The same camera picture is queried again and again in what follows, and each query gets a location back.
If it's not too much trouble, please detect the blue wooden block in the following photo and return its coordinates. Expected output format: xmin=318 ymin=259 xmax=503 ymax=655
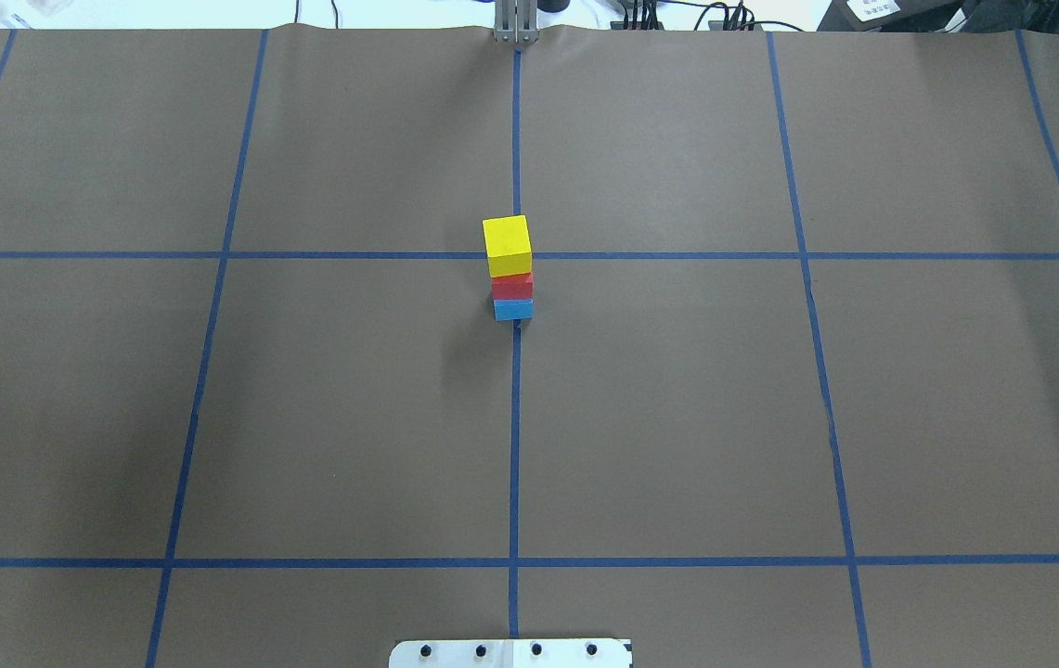
xmin=493 ymin=299 xmax=535 ymax=322

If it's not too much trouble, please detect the red wooden block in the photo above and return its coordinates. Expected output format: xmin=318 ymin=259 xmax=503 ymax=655
xmin=490 ymin=272 xmax=535 ymax=301

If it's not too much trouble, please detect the yellow wooden block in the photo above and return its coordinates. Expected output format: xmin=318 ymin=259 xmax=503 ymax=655
xmin=482 ymin=214 xmax=533 ymax=278

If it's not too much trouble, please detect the aluminium frame post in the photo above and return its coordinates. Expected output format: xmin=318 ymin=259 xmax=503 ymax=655
xmin=492 ymin=0 xmax=540 ymax=46

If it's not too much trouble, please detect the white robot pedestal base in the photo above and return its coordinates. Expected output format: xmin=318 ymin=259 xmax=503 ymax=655
xmin=388 ymin=637 xmax=634 ymax=667

